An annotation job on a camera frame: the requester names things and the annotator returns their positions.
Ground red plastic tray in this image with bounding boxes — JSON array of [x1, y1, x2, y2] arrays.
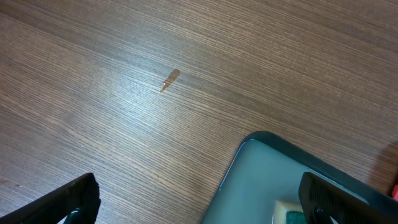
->
[[391, 184, 398, 201]]

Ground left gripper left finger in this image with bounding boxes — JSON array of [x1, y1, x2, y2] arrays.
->
[[1, 173, 101, 224]]

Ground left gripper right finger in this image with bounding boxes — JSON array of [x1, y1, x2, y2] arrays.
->
[[298, 172, 397, 224]]

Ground black water tray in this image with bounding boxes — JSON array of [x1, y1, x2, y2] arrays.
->
[[201, 131, 397, 223]]

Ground green yellow sponge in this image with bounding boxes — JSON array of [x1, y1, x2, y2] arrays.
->
[[272, 200, 307, 224]]

